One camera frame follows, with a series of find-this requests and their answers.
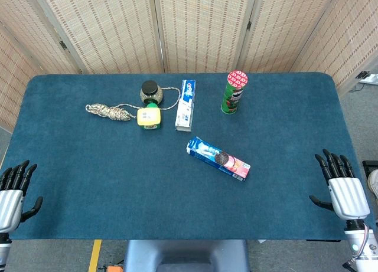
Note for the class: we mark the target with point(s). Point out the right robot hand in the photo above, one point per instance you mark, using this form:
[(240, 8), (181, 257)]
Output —
[(348, 196)]

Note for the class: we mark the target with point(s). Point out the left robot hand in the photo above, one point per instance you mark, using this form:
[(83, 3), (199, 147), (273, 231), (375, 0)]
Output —
[(10, 201)]

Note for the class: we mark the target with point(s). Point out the blue cookie package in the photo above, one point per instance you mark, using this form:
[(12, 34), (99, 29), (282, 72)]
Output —
[(219, 159)]

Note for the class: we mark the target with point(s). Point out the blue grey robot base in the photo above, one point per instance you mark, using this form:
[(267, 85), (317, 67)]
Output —
[(186, 255)]

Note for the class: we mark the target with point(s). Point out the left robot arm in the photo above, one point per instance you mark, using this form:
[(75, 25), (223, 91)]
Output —
[(3, 249)]

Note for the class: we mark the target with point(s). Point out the blue white toothpaste box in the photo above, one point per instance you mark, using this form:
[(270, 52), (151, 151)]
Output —
[(185, 105)]

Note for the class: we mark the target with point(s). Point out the white sneaker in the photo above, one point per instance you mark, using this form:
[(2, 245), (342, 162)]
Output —
[(374, 182)]

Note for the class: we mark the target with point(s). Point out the black floor object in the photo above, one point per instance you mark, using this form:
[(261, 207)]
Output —
[(368, 167)]

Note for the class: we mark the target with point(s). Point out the white power strip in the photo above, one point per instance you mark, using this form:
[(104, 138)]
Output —
[(369, 78)]

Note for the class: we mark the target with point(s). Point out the orange device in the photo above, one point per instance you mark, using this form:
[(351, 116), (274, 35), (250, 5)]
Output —
[(113, 268)]

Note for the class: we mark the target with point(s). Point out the green chips can red lid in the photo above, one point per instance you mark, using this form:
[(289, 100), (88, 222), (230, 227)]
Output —
[(234, 93)]

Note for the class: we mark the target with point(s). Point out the yellow green square bottle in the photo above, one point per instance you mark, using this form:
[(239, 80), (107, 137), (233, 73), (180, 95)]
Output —
[(149, 117)]

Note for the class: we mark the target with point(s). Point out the blue table mat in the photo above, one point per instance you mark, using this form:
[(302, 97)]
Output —
[(177, 177)]

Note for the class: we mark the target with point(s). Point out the glass jar black lid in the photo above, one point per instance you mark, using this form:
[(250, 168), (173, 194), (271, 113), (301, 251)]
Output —
[(151, 92)]

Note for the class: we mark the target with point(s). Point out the woven folding screen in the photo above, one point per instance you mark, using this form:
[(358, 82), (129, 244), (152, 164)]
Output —
[(189, 27)]

